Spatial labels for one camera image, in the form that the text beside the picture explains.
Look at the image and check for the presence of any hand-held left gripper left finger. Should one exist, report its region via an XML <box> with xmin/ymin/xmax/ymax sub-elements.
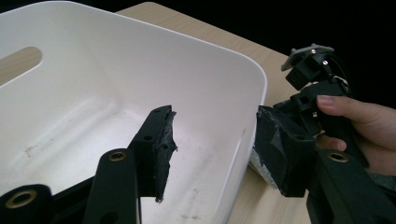
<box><xmin>128</xmin><ymin>105</ymin><xmax>178</xmax><ymax>203</ymax></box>

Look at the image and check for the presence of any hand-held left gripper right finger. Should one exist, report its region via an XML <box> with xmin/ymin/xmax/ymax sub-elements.
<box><xmin>253</xmin><ymin>105</ymin><xmax>318</xmax><ymax>198</ymax></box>

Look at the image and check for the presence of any light blue fluffy towel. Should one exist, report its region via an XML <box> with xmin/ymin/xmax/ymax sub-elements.
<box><xmin>248</xmin><ymin>148</ymin><xmax>281</xmax><ymax>190</ymax></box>

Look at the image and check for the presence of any white plastic storage bin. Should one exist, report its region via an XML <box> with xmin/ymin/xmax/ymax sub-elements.
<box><xmin>0</xmin><ymin>0</ymin><xmax>268</xmax><ymax>224</ymax></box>

